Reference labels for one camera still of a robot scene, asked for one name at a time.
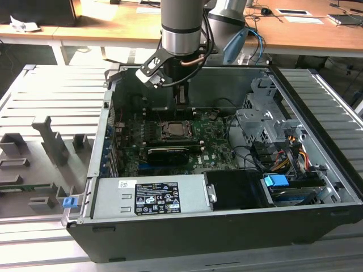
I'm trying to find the silver topped CPU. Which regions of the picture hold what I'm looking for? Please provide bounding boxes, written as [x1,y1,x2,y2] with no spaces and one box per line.
[166,121,189,136]

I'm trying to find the metal socket cover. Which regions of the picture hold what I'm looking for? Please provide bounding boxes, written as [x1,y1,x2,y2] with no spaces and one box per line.
[161,120,197,140]

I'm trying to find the CPU socket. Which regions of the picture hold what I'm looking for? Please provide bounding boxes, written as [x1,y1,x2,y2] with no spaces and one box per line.
[158,118,198,142]

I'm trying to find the white flat keyboard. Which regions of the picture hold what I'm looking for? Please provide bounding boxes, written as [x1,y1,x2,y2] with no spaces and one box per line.
[136,6,162,15]

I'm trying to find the long wooden desk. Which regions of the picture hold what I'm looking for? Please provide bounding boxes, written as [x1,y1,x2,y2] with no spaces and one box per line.
[0,0,363,67]

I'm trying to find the green motherboard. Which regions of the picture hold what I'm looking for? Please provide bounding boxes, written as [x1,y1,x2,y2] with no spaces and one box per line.
[113,107,242,177]

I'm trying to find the graphics card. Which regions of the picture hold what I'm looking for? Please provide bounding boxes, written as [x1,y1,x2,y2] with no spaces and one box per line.
[146,146,190,167]

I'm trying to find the silver disk bay cage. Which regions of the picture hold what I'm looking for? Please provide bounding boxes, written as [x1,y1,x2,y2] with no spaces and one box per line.
[235,78,309,155]

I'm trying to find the blue board connector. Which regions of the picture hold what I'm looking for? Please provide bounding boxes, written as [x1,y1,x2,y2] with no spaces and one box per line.
[138,162,156,174]

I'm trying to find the silver power supply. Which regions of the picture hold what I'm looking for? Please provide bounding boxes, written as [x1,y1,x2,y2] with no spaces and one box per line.
[91,173,214,219]

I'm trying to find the white paper sheet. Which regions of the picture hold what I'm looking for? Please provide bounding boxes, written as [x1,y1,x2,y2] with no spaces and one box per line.
[284,15,326,26]

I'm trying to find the grey parts rack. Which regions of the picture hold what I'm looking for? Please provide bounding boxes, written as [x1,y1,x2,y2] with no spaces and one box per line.
[0,114,96,220]

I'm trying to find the black computer box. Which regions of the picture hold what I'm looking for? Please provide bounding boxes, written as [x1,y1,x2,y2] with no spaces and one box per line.
[0,0,83,28]

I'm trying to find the hard disk in blue carrier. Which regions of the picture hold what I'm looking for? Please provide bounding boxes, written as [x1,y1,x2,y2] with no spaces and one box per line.
[262,173,324,207]

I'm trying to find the crumpled white paper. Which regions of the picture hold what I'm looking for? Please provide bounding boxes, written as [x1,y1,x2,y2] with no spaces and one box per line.
[9,15,41,34]

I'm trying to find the black open PC case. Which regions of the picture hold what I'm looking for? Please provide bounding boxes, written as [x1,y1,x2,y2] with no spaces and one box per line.
[65,63,363,263]

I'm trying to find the blue plastic latch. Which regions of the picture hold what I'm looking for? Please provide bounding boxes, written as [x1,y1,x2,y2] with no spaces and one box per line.
[62,197,78,210]

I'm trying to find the grey notebook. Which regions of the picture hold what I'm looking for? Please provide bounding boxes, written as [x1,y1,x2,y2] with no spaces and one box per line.
[327,12,363,28]

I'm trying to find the green RAM stick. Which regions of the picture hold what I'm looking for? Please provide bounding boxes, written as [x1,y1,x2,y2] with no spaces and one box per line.
[0,183,53,190]

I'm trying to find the silver camera on black bracket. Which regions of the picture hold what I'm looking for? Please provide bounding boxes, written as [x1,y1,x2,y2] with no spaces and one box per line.
[135,48,171,89]

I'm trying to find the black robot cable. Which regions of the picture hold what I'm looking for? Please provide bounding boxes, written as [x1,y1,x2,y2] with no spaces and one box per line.
[160,11,217,88]

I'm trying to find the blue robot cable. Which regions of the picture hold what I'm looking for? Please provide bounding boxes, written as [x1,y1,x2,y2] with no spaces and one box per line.
[249,27,267,62]

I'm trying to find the black wire bundle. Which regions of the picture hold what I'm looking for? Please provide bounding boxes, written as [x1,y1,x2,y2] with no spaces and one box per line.
[226,113,277,172]

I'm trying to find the silver desk cable hatch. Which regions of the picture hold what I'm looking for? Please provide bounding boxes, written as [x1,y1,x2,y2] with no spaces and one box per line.
[276,8,313,17]

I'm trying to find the coloured wire bundle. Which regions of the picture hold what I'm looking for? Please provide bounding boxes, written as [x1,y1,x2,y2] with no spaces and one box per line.
[273,135,310,174]

